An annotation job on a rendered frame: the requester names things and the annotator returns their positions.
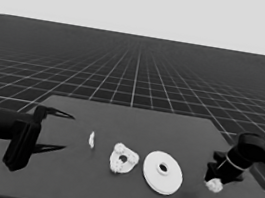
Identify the small white toothed gear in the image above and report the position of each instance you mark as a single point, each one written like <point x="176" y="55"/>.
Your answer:
<point x="122" y="150"/>
<point x="136" y="160"/>
<point x="118" y="169"/>

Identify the small thin white T-piece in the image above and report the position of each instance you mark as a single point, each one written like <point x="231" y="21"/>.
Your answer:
<point x="91" y="139"/>

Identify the large thick white disc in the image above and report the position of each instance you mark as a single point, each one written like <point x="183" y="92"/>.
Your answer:
<point x="163" y="183"/>

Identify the white round carrier with pins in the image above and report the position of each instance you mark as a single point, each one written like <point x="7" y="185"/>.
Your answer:
<point x="125" y="166"/>

